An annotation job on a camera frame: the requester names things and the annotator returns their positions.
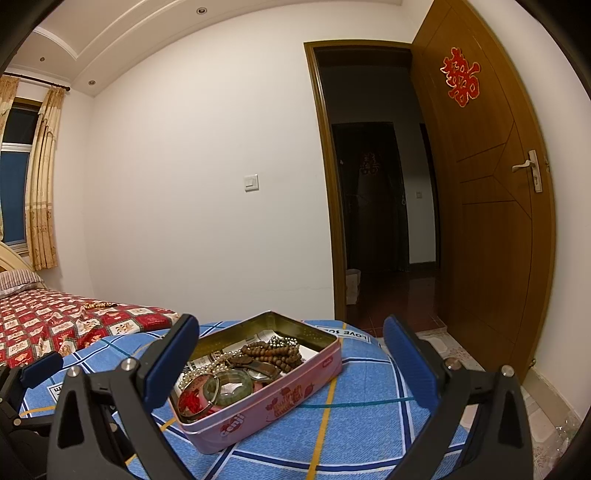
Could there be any silver bead necklace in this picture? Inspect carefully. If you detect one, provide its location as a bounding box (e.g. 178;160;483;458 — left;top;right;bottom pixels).
265;336;301;352

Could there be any brown door frame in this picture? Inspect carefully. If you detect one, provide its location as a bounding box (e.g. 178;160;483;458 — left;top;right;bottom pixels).
304;41;413;324

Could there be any brown wooden door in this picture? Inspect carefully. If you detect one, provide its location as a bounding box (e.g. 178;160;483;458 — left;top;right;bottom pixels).
410;0;557;384

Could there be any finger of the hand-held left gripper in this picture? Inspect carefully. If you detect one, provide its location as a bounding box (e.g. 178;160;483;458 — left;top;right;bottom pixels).
18;352;64;391

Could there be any blue plaid cloth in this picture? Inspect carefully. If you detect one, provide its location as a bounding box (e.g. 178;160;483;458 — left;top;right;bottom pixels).
21;319;467;480

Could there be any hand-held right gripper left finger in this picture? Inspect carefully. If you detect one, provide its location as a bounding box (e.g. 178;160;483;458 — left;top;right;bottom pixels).
46;314;200;480

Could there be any dark hallway door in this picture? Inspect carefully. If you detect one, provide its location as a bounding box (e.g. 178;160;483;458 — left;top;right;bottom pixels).
331;122;409;273

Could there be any red tassel cord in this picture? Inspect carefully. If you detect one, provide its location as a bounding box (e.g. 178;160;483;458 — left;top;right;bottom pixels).
178;376;218;418

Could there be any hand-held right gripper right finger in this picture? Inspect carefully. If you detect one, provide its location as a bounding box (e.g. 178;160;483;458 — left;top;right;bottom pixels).
382;315;541;480

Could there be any pink tin box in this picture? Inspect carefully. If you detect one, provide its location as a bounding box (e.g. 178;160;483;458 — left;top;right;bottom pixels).
168;310;343;448

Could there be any red paper door decoration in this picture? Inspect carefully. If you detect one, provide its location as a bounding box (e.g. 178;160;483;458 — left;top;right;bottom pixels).
441;46;481;108

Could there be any dark curtain rod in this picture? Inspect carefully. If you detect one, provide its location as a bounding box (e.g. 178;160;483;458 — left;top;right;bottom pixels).
2;71;70;90

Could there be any window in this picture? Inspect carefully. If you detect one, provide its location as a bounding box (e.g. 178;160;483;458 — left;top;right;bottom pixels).
0;104;40;252

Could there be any green jade bangle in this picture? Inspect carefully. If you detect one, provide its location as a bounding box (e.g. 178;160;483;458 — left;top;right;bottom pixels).
203;369;254;408

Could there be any cream pearl necklace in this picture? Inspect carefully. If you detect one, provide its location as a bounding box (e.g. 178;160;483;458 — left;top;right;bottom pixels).
178;351;241;388

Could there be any red patterned bedspread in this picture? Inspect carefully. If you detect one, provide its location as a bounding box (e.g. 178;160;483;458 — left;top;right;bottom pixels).
0;288;181;370

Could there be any beige patterned curtain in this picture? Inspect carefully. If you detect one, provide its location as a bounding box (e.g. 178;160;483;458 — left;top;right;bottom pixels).
25;88;65;271
0;76;21;148

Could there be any brown wooden bead bracelet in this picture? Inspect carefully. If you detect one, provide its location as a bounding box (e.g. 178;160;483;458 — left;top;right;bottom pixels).
240;340;303;376

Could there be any cream headboard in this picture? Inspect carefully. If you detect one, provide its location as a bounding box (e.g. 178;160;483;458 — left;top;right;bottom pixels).
0;242;35;273

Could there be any striped pillow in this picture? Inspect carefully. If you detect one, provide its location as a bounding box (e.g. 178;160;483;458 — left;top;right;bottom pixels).
0;270;42;296

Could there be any dark brown pendant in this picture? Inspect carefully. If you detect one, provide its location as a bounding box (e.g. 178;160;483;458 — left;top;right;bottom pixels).
245;362;282;382

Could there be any metal door handle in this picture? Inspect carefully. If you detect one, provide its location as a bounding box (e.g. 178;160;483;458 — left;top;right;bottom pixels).
512;150;543;193

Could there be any white waste bin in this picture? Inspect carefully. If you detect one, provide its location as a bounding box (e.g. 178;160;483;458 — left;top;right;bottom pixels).
345;268;362;305

